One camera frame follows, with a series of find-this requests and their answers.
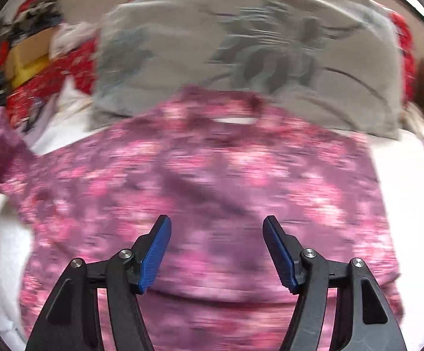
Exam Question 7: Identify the red patterned blanket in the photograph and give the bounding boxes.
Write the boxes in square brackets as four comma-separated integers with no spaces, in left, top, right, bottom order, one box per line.
[6,0,417,132]

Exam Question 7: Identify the clear plastic bag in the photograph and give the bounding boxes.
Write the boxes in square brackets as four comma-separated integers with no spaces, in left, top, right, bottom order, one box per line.
[56,80,92,122]

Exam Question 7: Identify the cardboard box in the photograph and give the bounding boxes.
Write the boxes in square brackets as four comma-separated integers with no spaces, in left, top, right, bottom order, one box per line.
[5,29,52,81]

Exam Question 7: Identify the white printed paper bag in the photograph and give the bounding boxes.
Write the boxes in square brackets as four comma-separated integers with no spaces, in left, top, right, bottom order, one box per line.
[22,99,52,133]

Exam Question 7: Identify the white quilted bed sheet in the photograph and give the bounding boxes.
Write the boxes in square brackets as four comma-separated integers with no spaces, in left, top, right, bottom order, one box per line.
[0,80,424,351]

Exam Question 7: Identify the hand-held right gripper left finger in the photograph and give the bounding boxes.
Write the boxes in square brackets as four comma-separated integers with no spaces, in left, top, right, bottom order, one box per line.
[25,215,172,351]

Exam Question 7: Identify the white plastic bag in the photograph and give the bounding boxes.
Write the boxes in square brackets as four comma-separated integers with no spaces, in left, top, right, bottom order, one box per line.
[49,22,99,61]

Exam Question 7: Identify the pile of mixed clothes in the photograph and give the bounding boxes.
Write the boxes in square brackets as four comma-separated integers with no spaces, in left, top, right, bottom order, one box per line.
[0,0,64,44]

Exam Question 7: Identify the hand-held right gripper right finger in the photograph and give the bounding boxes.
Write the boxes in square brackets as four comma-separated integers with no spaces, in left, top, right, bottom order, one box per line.
[262,216,408,351]

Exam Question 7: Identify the pink floral fleece garment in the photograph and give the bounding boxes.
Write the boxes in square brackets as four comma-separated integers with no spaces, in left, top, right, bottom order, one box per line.
[0,85,406,351]

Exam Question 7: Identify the yellow bag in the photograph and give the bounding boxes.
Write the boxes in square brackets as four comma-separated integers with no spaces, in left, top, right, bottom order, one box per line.
[12,55,52,88]

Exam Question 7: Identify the grey floral pillow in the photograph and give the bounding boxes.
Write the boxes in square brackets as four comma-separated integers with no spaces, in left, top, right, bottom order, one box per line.
[89,0,404,141]

